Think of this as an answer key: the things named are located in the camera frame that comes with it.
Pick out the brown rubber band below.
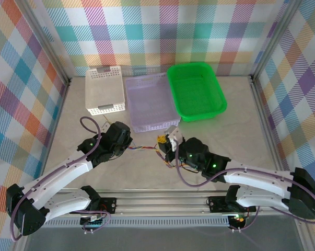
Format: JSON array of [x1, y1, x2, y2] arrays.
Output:
[[132, 145, 191, 171]]

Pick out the thin blue cable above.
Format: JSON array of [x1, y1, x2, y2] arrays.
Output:
[[132, 146, 173, 168]]

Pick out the white perforated plastic basket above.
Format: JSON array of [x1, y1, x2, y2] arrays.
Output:
[[84, 65, 126, 117]]

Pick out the purple perforated plastic basket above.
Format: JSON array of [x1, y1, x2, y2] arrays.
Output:
[[125, 73, 181, 133]]

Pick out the green plastic basket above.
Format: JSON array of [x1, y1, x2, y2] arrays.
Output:
[[167, 62, 228, 122]]

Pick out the small circuit board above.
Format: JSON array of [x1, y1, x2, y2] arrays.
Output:
[[80, 214, 106, 227], [229, 214, 249, 227]]

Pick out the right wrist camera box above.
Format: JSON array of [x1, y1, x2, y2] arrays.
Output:
[[163, 125, 183, 153]]

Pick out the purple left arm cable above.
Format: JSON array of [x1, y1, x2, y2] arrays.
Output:
[[10, 117, 112, 242]]

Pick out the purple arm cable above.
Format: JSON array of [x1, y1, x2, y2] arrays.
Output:
[[175, 149, 315, 233], [10, 117, 112, 242]]

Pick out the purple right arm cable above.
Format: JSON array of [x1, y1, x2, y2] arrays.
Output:
[[175, 149, 315, 233]]

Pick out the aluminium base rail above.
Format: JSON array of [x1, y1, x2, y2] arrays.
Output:
[[18, 190, 307, 218]]

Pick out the grey slotted cable duct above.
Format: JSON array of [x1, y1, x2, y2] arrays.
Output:
[[31, 218, 231, 229]]

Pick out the aluminium frame post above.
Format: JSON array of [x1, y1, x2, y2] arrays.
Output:
[[16, 0, 72, 86], [250, 0, 303, 81]]

